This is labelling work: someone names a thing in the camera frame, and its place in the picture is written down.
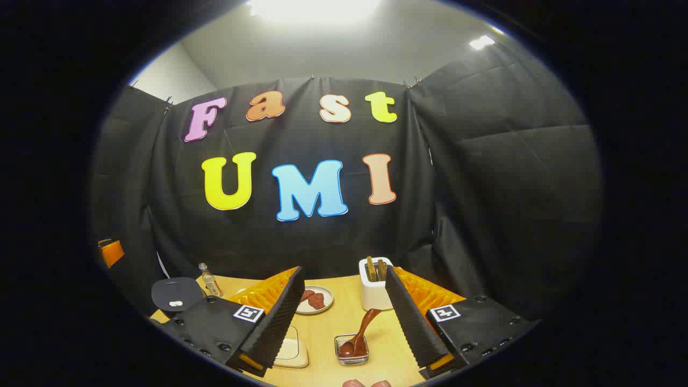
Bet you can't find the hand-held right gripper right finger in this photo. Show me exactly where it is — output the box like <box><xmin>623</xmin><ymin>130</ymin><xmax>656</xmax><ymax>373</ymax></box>
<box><xmin>385</xmin><ymin>264</ymin><xmax>538</xmax><ymax>380</ymax></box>

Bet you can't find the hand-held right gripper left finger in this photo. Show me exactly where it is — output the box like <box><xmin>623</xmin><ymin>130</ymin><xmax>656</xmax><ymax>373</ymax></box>
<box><xmin>161</xmin><ymin>266</ymin><xmax>306</xmax><ymax>378</ymax></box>

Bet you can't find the brown wooden spoon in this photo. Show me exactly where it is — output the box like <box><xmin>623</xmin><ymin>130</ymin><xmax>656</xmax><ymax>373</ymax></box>
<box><xmin>339</xmin><ymin>309</ymin><xmax>383</xmax><ymax>357</ymax></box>

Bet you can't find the white chopstick holder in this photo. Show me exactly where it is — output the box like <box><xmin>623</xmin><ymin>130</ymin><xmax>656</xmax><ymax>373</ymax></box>
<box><xmin>359</xmin><ymin>257</ymin><xmax>394</xmax><ymax>311</ymax></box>

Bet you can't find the dark grey rice cooker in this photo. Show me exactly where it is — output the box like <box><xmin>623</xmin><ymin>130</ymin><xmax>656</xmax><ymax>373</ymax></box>
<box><xmin>150</xmin><ymin>276</ymin><xmax>207</xmax><ymax>318</ymax></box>

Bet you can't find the cream rectangular tray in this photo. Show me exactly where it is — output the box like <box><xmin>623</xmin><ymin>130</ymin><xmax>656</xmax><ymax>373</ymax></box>
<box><xmin>273</xmin><ymin>325</ymin><xmax>310</xmax><ymax>369</ymax></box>

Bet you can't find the round white plate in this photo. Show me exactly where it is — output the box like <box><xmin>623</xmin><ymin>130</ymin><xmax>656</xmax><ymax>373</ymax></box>
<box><xmin>295</xmin><ymin>285</ymin><xmax>334</xmax><ymax>315</ymax></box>

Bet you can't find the square glass bowl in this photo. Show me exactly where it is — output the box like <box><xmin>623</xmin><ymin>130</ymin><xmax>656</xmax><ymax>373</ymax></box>
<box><xmin>334</xmin><ymin>334</ymin><xmax>370</xmax><ymax>367</ymax></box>

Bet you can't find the small clear glass bottle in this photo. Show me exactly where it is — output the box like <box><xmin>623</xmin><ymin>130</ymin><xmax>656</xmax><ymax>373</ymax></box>
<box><xmin>198</xmin><ymin>263</ymin><xmax>223</xmax><ymax>297</ymax></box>

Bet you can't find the black backdrop cloth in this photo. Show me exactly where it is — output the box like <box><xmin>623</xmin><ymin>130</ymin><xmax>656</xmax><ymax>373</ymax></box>
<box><xmin>89</xmin><ymin>43</ymin><xmax>605</xmax><ymax>323</ymax></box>

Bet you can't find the large ceiling light panel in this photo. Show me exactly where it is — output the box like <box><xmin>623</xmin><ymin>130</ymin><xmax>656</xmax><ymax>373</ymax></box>
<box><xmin>247</xmin><ymin>0</ymin><xmax>382</xmax><ymax>25</ymax></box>

